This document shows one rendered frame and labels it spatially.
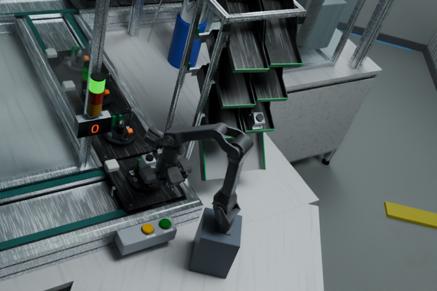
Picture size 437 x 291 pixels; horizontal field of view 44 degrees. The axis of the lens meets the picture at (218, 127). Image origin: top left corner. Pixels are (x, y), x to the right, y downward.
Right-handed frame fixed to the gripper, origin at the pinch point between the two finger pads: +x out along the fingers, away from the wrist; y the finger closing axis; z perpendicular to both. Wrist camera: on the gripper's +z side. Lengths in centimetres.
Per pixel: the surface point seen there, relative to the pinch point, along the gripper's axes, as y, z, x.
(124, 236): -17.2, 9.5, 13.6
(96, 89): -20.0, -21.2, -28.4
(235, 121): 32.8, -9.1, -12.3
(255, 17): 31, -15, -56
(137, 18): 44, -119, 12
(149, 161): -0.5, -10.4, 1.0
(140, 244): -12.3, 13.2, 16.0
